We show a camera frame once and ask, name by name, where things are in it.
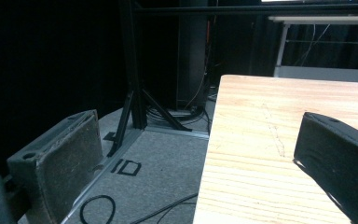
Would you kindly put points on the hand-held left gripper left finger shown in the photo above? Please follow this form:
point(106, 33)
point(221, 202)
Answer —
point(62, 161)

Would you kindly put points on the black tower case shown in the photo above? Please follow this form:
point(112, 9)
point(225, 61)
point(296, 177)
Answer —
point(192, 62)

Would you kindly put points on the white table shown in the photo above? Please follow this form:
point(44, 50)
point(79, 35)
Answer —
point(323, 20)

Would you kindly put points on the black metal stand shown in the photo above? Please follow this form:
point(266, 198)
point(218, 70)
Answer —
point(130, 62)

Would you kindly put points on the black horizontal metal bar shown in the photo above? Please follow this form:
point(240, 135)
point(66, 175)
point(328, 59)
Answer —
point(245, 10)

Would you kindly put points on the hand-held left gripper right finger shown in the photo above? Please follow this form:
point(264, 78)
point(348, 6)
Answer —
point(335, 158)

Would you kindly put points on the aluminium floor rail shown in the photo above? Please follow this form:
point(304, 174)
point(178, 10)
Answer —
point(174, 132)

